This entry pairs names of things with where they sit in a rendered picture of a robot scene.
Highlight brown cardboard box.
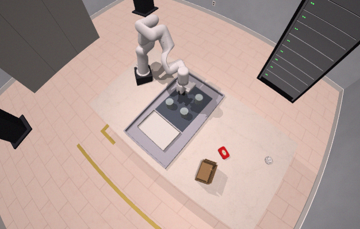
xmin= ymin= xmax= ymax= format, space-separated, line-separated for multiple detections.
xmin=196 ymin=159 xmax=218 ymax=185

